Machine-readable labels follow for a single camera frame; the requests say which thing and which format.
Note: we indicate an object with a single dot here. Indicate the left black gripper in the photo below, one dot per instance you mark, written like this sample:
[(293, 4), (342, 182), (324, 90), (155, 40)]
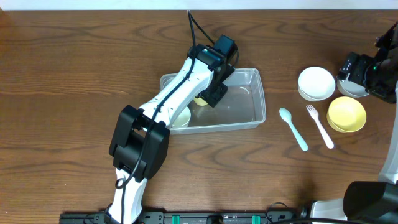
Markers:
[(214, 94)]

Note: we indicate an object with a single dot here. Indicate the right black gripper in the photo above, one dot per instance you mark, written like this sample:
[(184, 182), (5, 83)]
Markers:
[(347, 71)]

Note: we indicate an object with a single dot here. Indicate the yellow cup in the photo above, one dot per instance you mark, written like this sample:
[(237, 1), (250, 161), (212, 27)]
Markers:
[(200, 102)]

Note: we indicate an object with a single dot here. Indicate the clear plastic container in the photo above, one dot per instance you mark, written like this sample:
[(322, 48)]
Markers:
[(242, 107)]

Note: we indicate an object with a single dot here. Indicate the white cup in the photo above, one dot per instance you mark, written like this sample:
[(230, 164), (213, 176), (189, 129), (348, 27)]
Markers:
[(183, 119)]

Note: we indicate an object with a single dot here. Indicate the grey bowl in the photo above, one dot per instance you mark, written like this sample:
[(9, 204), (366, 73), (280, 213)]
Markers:
[(351, 89)]

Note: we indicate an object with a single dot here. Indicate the mint green spoon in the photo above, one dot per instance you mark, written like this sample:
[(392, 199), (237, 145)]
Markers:
[(287, 117)]

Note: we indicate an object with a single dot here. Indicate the white bowl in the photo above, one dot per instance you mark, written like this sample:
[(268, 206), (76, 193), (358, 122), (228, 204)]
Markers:
[(316, 84)]

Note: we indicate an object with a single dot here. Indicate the yellow bowl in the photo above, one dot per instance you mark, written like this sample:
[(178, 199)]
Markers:
[(346, 115)]

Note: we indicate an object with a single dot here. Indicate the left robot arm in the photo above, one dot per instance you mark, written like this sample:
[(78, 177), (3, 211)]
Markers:
[(141, 137)]

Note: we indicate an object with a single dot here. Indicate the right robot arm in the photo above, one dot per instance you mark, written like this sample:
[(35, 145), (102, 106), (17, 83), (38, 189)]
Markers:
[(367, 111)]

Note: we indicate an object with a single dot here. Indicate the pink fork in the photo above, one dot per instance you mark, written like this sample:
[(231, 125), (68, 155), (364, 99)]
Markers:
[(315, 116)]

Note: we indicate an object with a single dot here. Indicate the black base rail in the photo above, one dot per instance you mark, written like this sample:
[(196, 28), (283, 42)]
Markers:
[(160, 217)]

